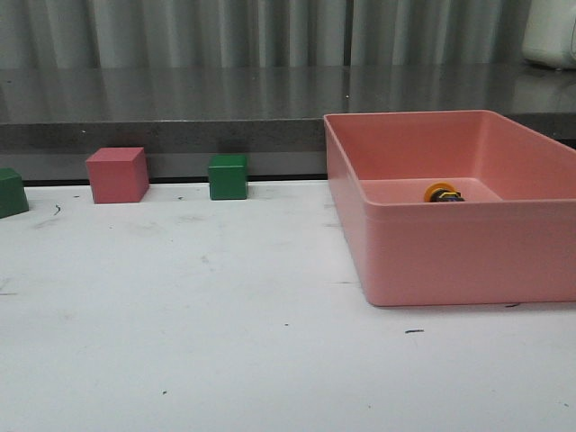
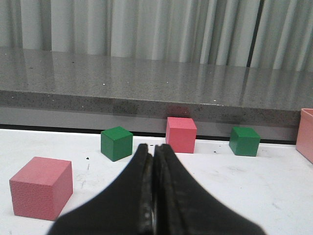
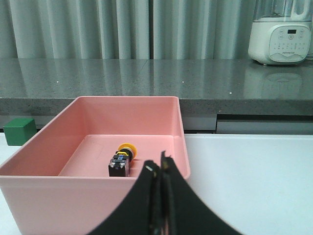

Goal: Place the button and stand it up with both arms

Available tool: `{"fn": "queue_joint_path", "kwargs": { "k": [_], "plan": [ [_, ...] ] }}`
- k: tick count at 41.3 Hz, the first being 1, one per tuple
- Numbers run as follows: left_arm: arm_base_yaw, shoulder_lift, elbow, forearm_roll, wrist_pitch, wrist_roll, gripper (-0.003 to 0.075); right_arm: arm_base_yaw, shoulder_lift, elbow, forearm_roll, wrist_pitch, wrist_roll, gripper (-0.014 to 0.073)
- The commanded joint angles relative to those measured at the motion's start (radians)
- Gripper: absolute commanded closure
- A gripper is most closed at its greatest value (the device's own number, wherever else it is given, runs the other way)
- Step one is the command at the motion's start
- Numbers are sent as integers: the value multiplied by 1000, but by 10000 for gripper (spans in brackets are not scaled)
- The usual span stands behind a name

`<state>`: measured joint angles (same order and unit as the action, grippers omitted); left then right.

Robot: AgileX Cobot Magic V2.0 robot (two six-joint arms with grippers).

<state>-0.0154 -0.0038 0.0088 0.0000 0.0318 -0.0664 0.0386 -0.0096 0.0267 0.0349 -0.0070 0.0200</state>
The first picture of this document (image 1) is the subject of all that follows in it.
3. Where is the yellow push button switch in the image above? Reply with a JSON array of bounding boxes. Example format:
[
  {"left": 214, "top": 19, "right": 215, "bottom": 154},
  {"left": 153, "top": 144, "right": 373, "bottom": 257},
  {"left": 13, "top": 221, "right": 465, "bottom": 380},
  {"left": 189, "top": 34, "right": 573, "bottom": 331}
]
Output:
[{"left": 424, "top": 182, "right": 464, "bottom": 203}]

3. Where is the green cube block centre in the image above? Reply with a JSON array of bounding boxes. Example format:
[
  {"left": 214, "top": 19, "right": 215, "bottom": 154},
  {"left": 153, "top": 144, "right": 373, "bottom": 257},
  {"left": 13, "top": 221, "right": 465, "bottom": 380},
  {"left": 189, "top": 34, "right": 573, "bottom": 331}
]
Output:
[{"left": 208, "top": 154, "right": 248, "bottom": 201}]

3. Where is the pink cube block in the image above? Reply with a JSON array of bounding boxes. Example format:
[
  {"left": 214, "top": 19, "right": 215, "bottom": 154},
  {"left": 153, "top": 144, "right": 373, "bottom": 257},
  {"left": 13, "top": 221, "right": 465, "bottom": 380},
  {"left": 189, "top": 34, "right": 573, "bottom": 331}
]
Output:
[{"left": 85, "top": 147, "right": 149, "bottom": 204}]

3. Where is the pink plastic bin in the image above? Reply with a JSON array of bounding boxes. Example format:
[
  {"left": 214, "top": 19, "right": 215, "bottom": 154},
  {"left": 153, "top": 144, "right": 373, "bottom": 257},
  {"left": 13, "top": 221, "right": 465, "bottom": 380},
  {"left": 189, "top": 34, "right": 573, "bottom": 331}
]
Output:
[{"left": 324, "top": 111, "right": 575, "bottom": 307}]

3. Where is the dark grey counter shelf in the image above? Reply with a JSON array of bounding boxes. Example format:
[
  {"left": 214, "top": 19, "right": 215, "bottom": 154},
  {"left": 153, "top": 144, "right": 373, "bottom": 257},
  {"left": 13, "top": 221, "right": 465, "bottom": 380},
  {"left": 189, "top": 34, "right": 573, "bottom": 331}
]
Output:
[{"left": 1, "top": 64, "right": 575, "bottom": 185}]

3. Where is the green block far left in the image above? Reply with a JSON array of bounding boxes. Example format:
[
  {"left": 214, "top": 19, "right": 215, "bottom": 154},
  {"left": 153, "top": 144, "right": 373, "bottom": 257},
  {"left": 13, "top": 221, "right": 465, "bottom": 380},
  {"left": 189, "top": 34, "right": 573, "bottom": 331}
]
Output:
[{"left": 0, "top": 167, "right": 30, "bottom": 218}]

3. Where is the white appliance in background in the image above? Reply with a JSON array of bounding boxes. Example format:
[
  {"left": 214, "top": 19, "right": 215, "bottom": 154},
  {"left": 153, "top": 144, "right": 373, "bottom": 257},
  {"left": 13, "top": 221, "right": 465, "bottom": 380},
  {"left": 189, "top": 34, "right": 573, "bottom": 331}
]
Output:
[{"left": 521, "top": 0, "right": 575, "bottom": 69}]

